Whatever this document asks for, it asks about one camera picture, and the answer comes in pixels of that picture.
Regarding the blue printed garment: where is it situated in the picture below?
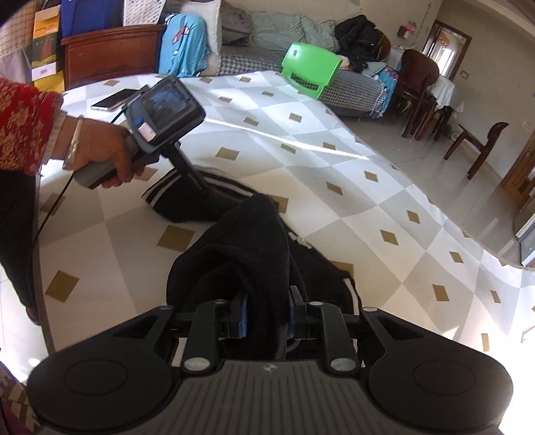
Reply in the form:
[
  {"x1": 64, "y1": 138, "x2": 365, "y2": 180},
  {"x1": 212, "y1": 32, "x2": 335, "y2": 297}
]
[{"x1": 374, "y1": 65, "x2": 400, "y2": 115}]

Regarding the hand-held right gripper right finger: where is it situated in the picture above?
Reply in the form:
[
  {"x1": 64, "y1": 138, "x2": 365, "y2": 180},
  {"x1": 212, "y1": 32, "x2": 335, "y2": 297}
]
[{"x1": 288, "y1": 286, "x2": 419, "y2": 375}]

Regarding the grey-green blanket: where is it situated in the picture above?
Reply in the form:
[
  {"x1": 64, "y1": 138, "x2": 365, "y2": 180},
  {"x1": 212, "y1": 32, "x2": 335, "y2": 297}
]
[{"x1": 248, "y1": 12, "x2": 339, "y2": 53}]

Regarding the silver bracelet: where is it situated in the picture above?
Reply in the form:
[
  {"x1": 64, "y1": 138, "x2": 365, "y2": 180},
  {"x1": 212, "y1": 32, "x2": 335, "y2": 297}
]
[{"x1": 63, "y1": 116, "x2": 85, "y2": 171}]

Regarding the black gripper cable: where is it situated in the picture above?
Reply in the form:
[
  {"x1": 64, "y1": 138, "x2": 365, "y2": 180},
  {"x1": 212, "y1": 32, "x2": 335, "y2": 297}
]
[{"x1": 32, "y1": 169, "x2": 78, "y2": 252}]

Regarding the dining table white cloth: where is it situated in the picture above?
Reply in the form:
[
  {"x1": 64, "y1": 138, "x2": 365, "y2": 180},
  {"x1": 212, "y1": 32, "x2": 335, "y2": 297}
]
[{"x1": 418, "y1": 75, "x2": 464, "y2": 141}]

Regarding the wooden cabinet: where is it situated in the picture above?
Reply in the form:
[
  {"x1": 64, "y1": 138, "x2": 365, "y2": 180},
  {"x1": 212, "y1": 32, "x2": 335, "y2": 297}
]
[{"x1": 61, "y1": 23, "x2": 168, "y2": 90}]

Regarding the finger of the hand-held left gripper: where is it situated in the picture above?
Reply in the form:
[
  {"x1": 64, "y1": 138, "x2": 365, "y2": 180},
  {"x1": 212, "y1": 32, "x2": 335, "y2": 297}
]
[{"x1": 196, "y1": 180, "x2": 219, "y2": 205}]

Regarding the dark wooden dining chair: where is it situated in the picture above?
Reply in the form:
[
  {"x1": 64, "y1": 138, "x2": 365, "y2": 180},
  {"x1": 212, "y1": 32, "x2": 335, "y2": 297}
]
[
  {"x1": 444, "y1": 121, "x2": 510, "y2": 180},
  {"x1": 393, "y1": 49, "x2": 439, "y2": 139}
]

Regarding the grey-brown garment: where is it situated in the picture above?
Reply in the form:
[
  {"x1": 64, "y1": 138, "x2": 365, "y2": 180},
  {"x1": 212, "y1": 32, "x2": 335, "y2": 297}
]
[{"x1": 219, "y1": 2, "x2": 253, "y2": 47}]

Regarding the person's body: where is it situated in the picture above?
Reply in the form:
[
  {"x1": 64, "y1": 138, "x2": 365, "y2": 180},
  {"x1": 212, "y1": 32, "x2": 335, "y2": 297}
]
[{"x1": 0, "y1": 169, "x2": 46, "y2": 435}]

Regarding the black t-shirt red print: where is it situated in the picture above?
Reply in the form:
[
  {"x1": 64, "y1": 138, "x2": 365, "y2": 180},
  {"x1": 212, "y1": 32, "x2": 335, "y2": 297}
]
[{"x1": 141, "y1": 167, "x2": 362, "y2": 360}]

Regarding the grey pillow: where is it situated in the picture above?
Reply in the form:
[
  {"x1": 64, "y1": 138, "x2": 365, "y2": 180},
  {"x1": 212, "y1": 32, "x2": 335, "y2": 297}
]
[{"x1": 180, "y1": 0, "x2": 222, "y2": 57}]

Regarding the person's left hand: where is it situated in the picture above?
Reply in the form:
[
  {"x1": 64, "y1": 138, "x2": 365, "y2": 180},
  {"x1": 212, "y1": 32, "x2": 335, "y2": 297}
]
[{"x1": 73, "y1": 119, "x2": 161, "y2": 189}]

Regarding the pink plaid cloth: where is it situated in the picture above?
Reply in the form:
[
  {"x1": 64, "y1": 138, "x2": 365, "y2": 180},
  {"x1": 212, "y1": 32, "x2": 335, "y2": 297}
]
[{"x1": 0, "y1": 19, "x2": 36, "y2": 84}]

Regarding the diamond-pattern tablecloth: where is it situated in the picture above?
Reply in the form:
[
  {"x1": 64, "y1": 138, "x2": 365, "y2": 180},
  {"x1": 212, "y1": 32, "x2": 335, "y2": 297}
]
[{"x1": 35, "y1": 70, "x2": 535, "y2": 377}]

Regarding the blue cartoon pajamas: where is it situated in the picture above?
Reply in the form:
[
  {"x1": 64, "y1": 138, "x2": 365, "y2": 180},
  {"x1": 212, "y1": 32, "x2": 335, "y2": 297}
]
[{"x1": 159, "y1": 12, "x2": 210, "y2": 78}]

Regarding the black jacket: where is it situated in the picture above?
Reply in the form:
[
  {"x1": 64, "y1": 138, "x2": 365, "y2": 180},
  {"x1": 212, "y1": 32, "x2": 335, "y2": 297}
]
[{"x1": 334, "y1": 14, "x2": 391, "y2": 72}]

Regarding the wooden door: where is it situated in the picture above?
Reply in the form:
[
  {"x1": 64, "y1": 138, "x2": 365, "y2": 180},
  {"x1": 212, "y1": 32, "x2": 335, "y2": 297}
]
[{"x1": 499, "y1": 138, "x2": 535, "y2": 210}]

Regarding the houndstooth sofa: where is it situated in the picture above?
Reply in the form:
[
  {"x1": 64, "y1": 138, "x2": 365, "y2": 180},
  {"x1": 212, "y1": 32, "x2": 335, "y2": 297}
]
[{"x1": 201, "y1": 44, "x2": 396, "y2": 120}]

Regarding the smartphone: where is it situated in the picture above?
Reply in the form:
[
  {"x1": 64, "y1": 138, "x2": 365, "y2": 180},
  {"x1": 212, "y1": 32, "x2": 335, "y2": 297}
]
[{"x1": 91, "y1": 89, "x2": 138, "y2": 111}]

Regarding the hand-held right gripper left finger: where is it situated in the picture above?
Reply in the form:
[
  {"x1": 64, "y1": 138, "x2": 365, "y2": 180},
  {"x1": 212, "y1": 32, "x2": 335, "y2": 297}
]
[{"x1": 111, "y1": 293, "x2": 248, "y2": 375}]

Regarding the person's left forearm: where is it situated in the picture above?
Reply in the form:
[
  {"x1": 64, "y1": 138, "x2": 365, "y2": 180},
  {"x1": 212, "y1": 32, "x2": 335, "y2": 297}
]
[{"x1": 0, "y1": 77, "x2": 84, "y2": 174}]

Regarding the yellow cardboard box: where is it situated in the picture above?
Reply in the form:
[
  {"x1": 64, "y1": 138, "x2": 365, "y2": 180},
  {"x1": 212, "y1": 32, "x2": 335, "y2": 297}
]
[{"x1": 31, "y1": 4, "x2": 63, "y2": 82}]

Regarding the blue storage box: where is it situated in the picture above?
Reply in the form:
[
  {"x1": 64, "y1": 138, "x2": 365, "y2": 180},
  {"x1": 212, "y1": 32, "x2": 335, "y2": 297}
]
[{"x1": 60, "y1": 0, "x2": 126, "y2": 40}]

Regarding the white laundry basket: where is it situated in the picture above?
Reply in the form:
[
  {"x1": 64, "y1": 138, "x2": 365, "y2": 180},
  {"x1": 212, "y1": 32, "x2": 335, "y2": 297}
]
[{"x1": 121, "y1": 0, "x2": 162, "y2": 26}]

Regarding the green plastic chair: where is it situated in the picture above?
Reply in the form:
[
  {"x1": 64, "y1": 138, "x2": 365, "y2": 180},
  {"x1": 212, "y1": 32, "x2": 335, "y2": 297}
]
[{"x1": 281, "y1": 42, "x2": 343, "y2": 101}]

